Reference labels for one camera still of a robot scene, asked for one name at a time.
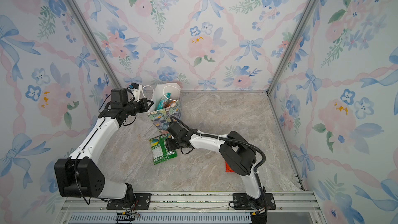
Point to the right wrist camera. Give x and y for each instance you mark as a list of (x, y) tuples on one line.
[(176, 130)]

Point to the floral paper gift bag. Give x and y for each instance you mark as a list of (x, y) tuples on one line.
[(162, 118)]

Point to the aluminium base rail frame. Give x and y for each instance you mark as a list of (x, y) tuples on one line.
[(196, 207)]

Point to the red snack packet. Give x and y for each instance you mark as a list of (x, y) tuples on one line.
[(228, 168)]

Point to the right corner aluminium post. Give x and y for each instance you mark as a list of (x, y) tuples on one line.
[(301, 25)]

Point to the green snack packet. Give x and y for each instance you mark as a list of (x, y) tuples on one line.
[(159, 151)]

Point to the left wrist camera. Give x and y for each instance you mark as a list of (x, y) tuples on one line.
[(136, 90)]

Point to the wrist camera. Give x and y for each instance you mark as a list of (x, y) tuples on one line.
[(136, 90), (176, 130)]

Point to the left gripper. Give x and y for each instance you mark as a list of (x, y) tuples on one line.
[(145, 107)]

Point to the left corner aluminium post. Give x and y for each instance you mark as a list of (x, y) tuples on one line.
[(89, 35)]

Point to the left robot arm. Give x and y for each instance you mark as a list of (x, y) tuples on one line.
[(78, 176)]

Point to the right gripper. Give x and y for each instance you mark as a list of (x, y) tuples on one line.
[(169, 144)]

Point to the teal snack packet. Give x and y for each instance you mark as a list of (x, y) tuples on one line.
[(165, 101)]

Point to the corner aluminium post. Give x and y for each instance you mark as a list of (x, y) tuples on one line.
[(301, 25), (89, 35)]

